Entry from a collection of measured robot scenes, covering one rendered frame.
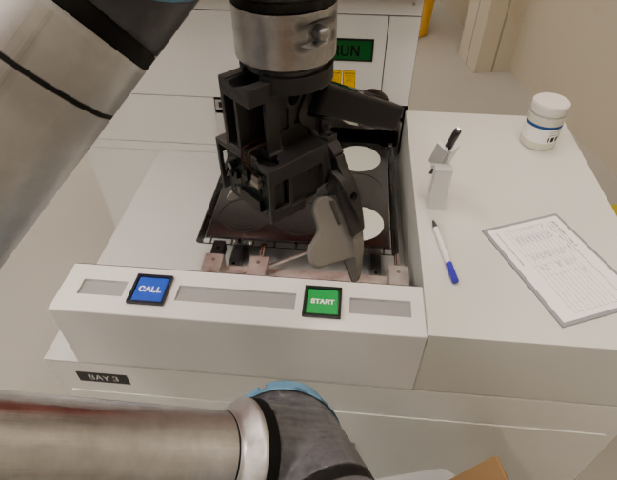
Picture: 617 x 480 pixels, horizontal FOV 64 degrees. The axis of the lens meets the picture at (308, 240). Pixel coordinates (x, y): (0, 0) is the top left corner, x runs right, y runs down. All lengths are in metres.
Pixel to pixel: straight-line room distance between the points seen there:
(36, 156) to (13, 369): 1.90
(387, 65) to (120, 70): 0.98
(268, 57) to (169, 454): 0.33
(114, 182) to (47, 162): 1.28
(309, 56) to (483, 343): 0.50
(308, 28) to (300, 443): 0.37
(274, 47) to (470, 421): 0.73
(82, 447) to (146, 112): 0.97
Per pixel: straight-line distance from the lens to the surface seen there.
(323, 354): 0.75
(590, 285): 0.86
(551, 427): 0.97
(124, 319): 0.78
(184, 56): 1.19
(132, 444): 0.46
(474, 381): 0.82
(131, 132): 1.34
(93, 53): 0.18
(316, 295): 0.73
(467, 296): 0.77
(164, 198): 1.18
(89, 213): 2.57
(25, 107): 0.18
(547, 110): 1.08
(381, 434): 0.96
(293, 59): 0.35
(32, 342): 2.12
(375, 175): 1.07
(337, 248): 0.44
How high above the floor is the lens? 1.53
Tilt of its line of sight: 44 degrees down
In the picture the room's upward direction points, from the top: straight up
